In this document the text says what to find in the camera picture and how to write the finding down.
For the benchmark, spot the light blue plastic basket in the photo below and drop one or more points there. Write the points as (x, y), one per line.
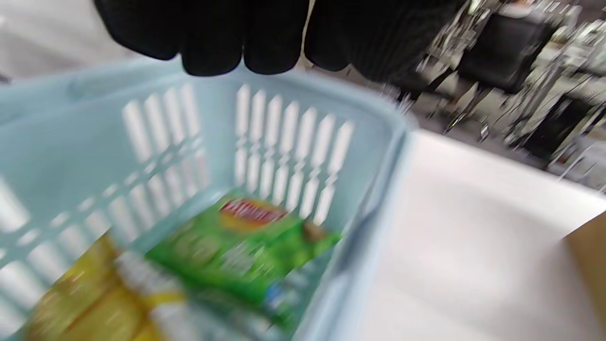
(71, 142)

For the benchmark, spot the black desk chair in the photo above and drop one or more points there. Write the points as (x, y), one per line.
(502, 47)

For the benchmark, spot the brown paper bag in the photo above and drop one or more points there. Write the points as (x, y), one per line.
(589, 265)

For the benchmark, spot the green bag of chips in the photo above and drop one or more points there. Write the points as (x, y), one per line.
(236, 255)

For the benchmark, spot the yellow bag of chips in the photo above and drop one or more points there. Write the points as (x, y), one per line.
(94, 308)

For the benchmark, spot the person's left hand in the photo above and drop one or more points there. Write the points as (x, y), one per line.
(265, 28)

